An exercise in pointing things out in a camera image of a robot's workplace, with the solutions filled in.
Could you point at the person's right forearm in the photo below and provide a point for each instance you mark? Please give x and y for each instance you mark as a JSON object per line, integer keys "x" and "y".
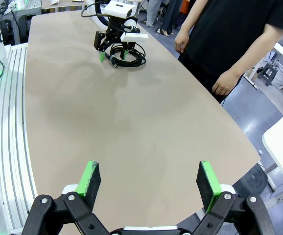
{"x": 191, "y": 20}

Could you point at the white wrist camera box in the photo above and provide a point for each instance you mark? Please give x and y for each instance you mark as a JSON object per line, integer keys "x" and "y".
{"x": 117, "y": 11}

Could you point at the person's right hand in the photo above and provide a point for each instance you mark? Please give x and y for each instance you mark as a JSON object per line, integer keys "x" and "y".
{"x": 181, "y": 41}

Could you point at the person's left forearm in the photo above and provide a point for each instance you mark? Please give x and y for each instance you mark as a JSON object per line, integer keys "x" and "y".
{"x": 245, "y": 61}

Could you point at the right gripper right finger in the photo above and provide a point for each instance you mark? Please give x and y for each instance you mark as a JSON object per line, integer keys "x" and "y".
{"x": 205, "y": 183}

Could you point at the black round floor base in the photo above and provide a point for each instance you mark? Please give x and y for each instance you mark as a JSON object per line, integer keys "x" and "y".
{"x": 252, "y": 181}

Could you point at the white background desk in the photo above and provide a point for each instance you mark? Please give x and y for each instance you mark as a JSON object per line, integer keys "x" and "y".
{"x": 282, "y": 50}

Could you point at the person in black t-shirt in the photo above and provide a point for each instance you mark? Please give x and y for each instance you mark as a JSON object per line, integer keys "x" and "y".
{"x": 229, "y": 24}

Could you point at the person's left hand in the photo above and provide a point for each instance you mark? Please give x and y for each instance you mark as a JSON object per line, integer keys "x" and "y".
{"x": 226, "y": 84}

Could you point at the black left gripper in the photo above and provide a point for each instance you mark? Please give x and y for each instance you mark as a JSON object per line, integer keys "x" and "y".
{"x": 115, "y": 28}

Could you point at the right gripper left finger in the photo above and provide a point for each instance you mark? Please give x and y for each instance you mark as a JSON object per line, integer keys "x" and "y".
{"x": 90, "y": 181}

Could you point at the grey stool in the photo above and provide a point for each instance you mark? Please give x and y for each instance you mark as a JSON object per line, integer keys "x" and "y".
{"x": 267, "y": 73}

